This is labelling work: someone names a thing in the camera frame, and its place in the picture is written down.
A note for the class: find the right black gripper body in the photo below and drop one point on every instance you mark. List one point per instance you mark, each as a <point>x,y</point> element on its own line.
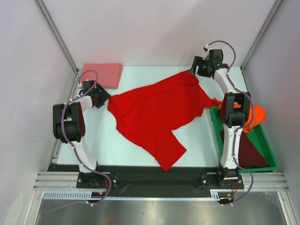
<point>195,66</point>

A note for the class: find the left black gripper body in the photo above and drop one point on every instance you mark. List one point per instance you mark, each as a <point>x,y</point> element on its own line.
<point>100,100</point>

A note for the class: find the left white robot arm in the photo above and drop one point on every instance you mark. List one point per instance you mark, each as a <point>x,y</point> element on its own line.
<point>68,123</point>

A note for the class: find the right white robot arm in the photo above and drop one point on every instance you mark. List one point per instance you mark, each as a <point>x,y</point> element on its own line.
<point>234,111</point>

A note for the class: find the folded pink t-shirt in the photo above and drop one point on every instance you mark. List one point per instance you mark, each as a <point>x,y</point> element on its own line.
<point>108,74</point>

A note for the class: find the orange t-shirt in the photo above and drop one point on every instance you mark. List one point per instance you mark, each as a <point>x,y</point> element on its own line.
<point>259,115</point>

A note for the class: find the green plastic bin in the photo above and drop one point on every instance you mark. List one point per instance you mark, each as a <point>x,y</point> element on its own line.
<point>257,137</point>

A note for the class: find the dark red t-shirt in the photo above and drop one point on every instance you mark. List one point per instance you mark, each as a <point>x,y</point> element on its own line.
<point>248,155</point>

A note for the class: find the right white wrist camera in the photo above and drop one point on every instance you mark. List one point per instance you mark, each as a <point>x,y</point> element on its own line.
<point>207,48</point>

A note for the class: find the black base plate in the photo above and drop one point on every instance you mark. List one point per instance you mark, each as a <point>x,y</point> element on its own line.
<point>151,182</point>

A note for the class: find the right aluminium frame post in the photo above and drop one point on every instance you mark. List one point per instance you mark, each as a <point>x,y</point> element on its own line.
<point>263,30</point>

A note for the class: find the aluminium frame post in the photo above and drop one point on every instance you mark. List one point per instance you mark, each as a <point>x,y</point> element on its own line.
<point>56,34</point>
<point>263,30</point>

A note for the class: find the aluminium front rail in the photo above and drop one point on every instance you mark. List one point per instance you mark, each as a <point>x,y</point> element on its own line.
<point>263,181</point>

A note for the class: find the left aluminium frame post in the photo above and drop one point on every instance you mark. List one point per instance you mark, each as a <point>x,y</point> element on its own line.
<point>56,34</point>

